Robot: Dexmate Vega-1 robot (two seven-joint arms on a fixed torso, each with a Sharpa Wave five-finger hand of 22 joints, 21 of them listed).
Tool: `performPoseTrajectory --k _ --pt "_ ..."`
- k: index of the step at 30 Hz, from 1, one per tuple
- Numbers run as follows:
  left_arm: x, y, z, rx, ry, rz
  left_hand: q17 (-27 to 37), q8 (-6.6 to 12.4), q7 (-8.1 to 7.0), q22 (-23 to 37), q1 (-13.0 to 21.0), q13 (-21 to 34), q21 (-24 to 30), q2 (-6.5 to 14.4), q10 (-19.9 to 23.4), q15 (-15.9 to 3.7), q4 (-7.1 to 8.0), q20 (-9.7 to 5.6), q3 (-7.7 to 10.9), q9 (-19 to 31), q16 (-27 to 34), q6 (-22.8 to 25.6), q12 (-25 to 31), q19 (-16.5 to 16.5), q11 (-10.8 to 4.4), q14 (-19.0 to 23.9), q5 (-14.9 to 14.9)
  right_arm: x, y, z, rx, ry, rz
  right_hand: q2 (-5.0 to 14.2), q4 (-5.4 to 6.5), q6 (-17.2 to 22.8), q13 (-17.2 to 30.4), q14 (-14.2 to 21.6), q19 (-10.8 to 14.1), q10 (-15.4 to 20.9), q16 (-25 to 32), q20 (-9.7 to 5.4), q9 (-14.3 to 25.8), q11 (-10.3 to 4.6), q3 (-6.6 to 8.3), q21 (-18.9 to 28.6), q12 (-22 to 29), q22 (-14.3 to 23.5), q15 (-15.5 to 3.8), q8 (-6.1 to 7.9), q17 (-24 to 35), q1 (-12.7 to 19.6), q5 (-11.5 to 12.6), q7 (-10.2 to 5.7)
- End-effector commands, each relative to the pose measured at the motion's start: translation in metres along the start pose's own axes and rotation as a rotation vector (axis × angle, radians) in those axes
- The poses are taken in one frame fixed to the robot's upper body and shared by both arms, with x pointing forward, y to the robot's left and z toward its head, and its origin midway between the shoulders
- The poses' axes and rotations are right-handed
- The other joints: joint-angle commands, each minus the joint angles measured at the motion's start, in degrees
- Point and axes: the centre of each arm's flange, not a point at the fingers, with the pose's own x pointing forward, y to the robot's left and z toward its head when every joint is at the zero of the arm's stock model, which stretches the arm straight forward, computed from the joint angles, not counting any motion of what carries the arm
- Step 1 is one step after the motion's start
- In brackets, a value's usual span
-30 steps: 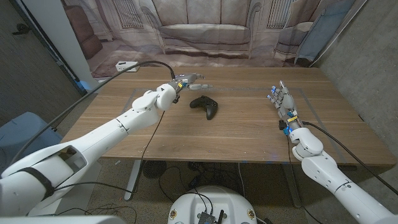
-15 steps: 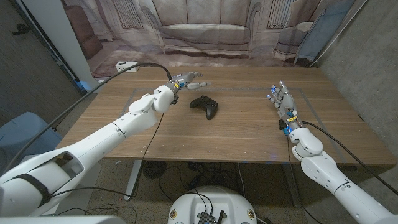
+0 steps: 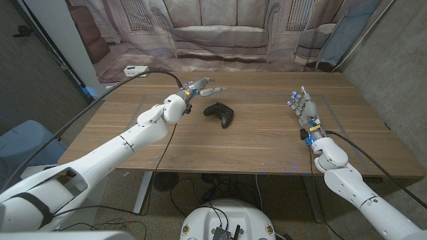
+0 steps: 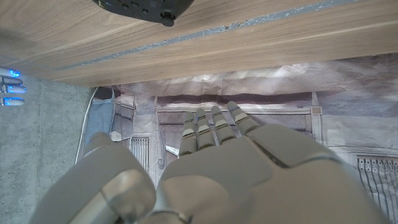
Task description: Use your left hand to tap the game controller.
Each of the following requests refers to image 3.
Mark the printed sofa room backdrop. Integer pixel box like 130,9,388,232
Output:
65,0,384,85

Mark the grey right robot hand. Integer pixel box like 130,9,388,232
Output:
286,85,326,138

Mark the blue grey chair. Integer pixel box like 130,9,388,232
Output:
0,119,67,174

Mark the black floor cable tangle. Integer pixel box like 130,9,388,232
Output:
169,173,264,217

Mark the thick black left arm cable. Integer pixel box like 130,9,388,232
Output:
0,69,183,194

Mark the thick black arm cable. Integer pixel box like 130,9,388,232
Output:
324,130,427,211
0,69,183,194

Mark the grey table leg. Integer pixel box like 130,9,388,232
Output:
302,175,324,223

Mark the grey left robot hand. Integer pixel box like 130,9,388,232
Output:
181,77,228,101

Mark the round black floor fan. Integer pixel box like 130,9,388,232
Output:
153,171,179,193

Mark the black game controller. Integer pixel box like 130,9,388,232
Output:
203,101,235,129

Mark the white wall panel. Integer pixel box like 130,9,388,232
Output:
23,0,114,101

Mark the white backdrop stand pole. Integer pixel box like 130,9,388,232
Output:
331,0,396,73

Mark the black computer board with antenna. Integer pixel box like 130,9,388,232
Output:
211,225,241,240

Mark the white robot shoulder cover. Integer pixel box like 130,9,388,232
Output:
0,231,136,240

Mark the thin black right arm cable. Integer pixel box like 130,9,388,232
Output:
307,145,345,240

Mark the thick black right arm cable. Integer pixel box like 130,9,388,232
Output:
324,130,427,211

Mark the white table leg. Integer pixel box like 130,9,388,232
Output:
132,171,154,216

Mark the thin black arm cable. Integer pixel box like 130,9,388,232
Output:
307,145,345,240
51,123,178,217

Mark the white power outlet box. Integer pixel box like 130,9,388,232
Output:
123,65,151,78

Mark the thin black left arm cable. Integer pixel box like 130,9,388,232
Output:
51,123,178,217

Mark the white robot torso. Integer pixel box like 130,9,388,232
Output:
179,199,277,240

